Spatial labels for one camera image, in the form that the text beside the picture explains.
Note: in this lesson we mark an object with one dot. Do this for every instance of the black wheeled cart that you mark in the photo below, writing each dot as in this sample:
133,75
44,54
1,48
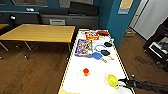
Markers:
158,50

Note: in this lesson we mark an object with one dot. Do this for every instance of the white wall outlet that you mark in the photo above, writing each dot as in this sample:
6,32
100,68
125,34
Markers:
30,9

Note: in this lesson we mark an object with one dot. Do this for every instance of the purple colourful board game box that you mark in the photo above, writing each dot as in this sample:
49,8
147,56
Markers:
83,47

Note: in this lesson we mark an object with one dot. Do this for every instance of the yellow poster on pillar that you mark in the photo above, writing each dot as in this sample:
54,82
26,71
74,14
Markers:
125,4

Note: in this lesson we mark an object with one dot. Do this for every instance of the red orange game box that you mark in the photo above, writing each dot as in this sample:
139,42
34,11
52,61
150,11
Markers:
91,35

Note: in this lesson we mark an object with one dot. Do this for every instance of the black round paddle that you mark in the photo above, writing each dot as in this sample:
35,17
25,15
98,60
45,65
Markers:
107,44

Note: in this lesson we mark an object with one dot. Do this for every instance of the small wooden table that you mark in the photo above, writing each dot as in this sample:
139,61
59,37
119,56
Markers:
2,26

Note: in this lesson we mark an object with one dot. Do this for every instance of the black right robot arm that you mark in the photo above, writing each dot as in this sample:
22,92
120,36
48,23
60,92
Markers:
146,85

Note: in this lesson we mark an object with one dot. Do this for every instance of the yellow bowl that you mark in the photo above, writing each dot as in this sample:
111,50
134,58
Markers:
112,80

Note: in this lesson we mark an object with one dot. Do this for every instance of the flat red object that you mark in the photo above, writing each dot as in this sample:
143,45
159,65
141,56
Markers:
103,32

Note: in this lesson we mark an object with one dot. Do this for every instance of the black sofa cushion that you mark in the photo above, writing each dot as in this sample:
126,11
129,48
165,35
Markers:
83,9

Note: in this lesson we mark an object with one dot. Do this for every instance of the glass wall window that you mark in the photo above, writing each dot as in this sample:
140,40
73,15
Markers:
30,2
65,3

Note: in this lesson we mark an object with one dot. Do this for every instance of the dark grey sofa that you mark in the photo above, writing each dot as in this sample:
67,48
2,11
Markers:
80,20
30,16

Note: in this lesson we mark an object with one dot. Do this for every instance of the cardboard box on floor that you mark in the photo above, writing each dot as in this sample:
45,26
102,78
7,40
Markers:
130,32

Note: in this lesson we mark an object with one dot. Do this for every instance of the large wooden table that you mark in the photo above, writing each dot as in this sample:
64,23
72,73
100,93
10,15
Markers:
40,33

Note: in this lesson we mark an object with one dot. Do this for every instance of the white air hockey table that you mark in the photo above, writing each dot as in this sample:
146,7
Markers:
93,66

